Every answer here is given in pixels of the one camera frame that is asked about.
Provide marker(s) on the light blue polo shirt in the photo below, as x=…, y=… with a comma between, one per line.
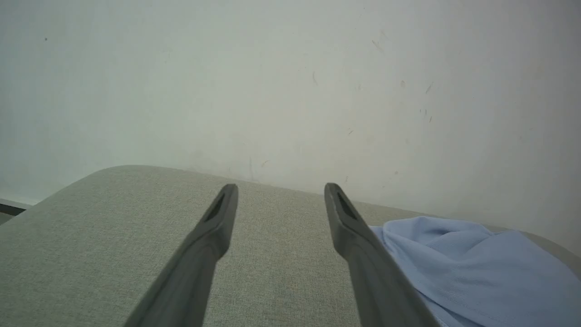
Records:
x=490, y=272

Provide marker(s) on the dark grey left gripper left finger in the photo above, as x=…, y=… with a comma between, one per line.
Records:
x=190, y=272

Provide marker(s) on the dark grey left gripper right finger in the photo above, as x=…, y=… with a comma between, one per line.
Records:
x=376, y=281

